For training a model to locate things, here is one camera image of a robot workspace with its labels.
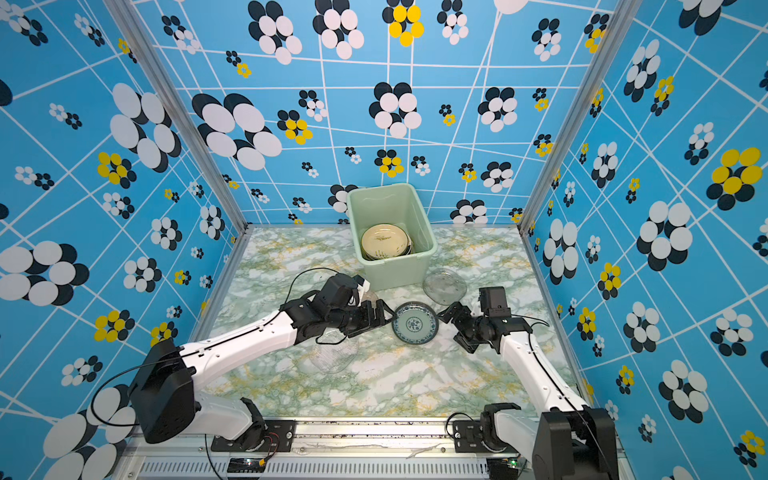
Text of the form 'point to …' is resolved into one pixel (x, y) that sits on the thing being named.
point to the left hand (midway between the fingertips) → (390, 321)
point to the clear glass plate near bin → (444, 285)
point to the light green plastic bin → (401, 204)
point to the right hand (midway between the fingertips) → (446, 324)
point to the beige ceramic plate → (383, 241)
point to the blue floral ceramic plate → (415, 323)
